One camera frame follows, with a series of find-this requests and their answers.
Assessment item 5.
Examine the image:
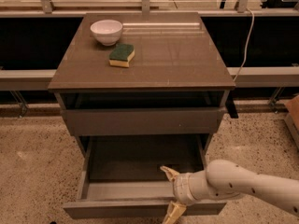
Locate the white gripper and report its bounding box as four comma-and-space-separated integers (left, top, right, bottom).
160, 166, 198, 224

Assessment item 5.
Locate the grey drawer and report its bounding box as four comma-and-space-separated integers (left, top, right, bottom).
62, 108, 225, 136
63, 133, 228, 220

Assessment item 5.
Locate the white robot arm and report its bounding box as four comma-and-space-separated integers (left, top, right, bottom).
161, 160, 299, 224

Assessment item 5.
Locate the grey top drawer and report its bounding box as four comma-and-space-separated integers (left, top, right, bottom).
62, 108, 225, 136

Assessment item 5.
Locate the grey drawer cabinet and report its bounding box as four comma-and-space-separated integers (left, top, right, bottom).
49, 13, 235, 150

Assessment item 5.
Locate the brown cardboard box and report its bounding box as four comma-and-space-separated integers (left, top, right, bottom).
285, 95, 299, 148

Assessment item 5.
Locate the green yellow sponge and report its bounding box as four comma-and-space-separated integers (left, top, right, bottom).
109, 44, 135, 68

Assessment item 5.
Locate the white bowl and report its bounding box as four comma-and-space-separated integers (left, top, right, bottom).
90, 20, 123, 46

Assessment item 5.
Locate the white cable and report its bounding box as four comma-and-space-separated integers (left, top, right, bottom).
233, 7, 256, 82

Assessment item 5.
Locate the metal railing frame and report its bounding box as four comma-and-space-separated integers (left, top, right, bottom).
0, 0, 299, 91

